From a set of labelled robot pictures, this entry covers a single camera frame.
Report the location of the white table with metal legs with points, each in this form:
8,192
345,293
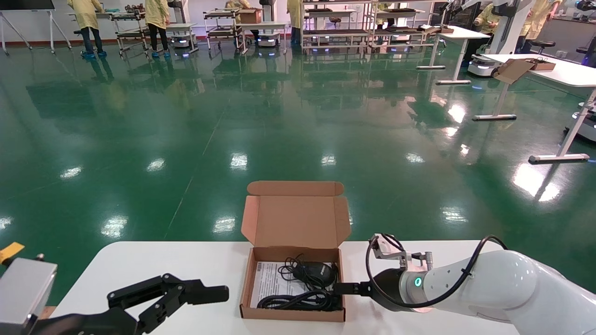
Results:
465,33

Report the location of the person in yellow coat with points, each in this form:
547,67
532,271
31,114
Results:
157,14
237,3
382,8
294,11
535,18
486,21
86,14

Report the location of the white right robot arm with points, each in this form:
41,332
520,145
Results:
512,284

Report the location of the black round stool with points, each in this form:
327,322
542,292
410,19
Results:
543,44

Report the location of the white printed instruction leaflet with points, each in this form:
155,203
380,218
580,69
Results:
267,284

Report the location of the black and white robot head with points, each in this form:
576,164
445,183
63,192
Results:
584,5

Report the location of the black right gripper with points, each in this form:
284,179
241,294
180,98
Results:
389,288

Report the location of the metal trolley cart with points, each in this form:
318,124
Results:
130,33
222,31

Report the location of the brown cardboard storage box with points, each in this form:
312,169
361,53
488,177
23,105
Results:
293,223

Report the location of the grey counter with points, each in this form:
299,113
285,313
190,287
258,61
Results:
572,30

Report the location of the black screen on stand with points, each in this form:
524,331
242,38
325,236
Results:
23,3

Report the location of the large white table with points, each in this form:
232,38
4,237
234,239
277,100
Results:
568,74

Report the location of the metal shelf rack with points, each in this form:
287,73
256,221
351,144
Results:
335,32
400,30

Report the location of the mobile robot with lit base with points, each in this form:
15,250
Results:
267,41
181,43

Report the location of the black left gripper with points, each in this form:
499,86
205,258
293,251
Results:
93,323

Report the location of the flat brown cardboard box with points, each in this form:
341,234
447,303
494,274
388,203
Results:
437,29

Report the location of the white wheeled robot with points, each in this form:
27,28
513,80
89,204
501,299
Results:
585,125
507,28

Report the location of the open cardboard box with flap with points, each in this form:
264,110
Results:
514,70

